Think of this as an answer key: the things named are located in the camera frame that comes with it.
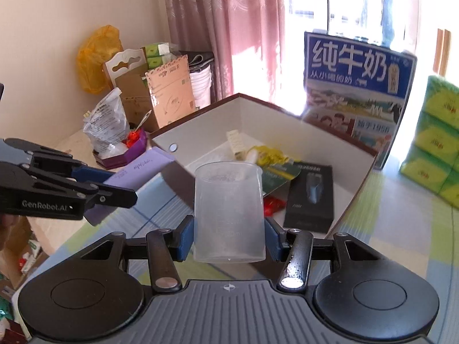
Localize white stacked tubs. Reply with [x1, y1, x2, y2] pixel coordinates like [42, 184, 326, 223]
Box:
[189, 52, 216, 109]

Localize black shaver box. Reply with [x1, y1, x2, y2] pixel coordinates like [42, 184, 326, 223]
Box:
[283, 163, 335, 233]

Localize kraft paper envelope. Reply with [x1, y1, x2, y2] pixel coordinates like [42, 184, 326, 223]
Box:
[145, 55, 197, 128]

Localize red candy packet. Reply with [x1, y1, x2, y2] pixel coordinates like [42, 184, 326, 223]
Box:
[263, 195, 287, 217]

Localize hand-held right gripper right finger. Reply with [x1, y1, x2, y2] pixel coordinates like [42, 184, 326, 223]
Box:
[264, 217, 382, 292]

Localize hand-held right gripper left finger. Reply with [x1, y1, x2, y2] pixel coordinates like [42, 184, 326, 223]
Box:
[81, 215, 197, 293]

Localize clear measuring cup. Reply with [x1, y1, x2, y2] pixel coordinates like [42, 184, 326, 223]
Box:
[194, 161, 267, 264]

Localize small green tissue pack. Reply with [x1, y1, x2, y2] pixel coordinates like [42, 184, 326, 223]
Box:
[141, 42, 176, 69]

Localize desktop with checked cloth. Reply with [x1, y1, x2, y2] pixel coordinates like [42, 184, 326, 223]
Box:
[46, 167, 459, 344]

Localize white hair claw clip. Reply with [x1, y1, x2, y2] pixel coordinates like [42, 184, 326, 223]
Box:
[226, 130, 250, 160]

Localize blue printed milk carton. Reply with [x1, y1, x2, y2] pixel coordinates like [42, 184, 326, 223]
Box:
[299, 30, 418, 171]

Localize purple box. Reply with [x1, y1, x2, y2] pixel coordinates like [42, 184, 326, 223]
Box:
[92, 129, 148, 170]

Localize cardboard box with white tab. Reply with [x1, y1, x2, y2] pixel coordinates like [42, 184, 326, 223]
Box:
[103, 48, 160, 133]

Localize pink curtain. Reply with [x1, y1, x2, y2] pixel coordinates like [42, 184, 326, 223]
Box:
[161, 0, 309, 115]

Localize yellow snack packet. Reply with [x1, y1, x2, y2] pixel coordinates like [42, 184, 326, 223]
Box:
[253, 145, 291, 167]

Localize stack of green tissue packs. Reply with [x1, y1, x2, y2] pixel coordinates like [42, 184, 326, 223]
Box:
[399, 75, 459, 210]

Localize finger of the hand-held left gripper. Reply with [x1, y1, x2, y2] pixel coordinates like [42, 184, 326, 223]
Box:
[0, 138, 117, 185]
[22, 176, 139, 210]

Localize brown cardboard storage box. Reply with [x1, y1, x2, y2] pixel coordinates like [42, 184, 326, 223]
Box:
[149, 93, 380, 241]

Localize printed clear plastic bag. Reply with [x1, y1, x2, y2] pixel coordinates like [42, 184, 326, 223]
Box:
[82, 88, 130, 156]

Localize yellow plastic bag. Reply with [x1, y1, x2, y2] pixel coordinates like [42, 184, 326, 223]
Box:
[77, 25, 124, 95]

